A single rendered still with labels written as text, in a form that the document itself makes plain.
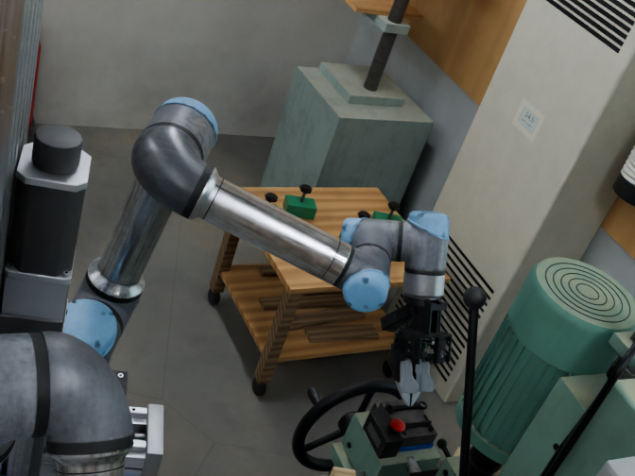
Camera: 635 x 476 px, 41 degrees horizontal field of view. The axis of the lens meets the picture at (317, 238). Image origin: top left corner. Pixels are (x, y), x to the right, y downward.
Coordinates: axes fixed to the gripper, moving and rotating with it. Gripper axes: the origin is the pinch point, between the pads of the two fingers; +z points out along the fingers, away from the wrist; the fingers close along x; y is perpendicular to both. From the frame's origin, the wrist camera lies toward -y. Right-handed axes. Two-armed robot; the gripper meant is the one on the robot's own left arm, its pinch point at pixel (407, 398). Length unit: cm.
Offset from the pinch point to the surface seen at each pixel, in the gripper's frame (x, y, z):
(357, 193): 81, -157, -27
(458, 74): 136, -170, -79
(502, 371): -3.4, 28.8, -13.4
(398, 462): 0.5, -1.9, 13.4
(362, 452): -3.3, -9.0, 13.7
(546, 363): -1.9, 36.4, -16.7
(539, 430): -2.2, 36.6, -6.6
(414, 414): 6.7, -6.6, 6.0
